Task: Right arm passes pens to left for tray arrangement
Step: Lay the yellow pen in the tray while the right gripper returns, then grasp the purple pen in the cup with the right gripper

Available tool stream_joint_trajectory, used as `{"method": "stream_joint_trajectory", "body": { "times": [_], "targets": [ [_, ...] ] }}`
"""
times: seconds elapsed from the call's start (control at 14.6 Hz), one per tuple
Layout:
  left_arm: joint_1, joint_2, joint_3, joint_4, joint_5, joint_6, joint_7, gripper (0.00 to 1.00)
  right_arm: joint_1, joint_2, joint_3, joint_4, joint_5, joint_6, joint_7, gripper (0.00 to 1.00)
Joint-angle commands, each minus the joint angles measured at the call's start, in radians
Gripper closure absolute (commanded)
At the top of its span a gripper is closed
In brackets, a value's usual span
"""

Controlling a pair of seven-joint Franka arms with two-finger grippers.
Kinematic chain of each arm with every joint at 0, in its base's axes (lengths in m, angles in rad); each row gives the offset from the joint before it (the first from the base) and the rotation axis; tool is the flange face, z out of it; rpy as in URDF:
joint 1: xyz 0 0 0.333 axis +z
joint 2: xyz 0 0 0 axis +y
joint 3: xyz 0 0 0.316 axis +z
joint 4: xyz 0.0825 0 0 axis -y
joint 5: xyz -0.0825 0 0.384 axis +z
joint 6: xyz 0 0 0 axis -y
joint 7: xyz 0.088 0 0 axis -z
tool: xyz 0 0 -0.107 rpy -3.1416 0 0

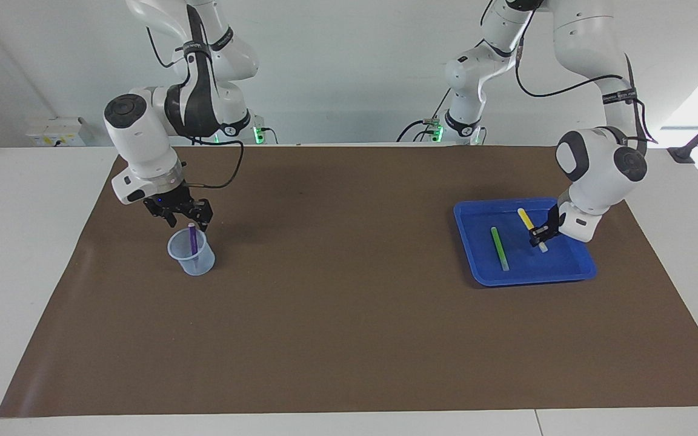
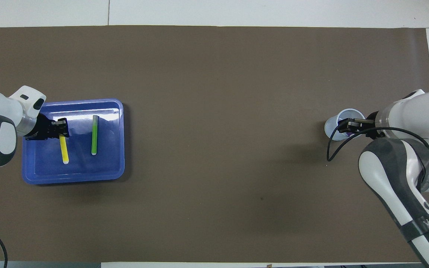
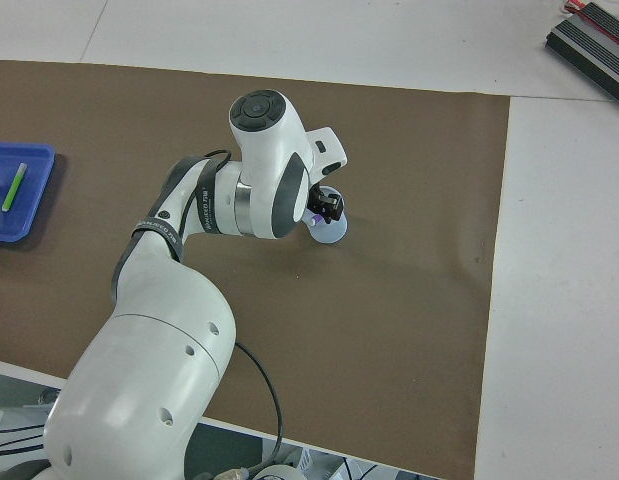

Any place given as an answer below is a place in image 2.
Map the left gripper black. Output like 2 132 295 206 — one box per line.
25 113 70 141

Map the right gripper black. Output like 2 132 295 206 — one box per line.
337 111 387 139

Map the yellow pen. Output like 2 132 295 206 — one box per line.
59 135 70 164

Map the green pen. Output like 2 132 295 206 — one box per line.
91 115 99 156

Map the blue plastic tray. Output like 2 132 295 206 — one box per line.
22 98 125 185

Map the translucent plastic cup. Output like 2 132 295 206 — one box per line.
324 108 366 140

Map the brown table mat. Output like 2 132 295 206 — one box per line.
0 25 429 263

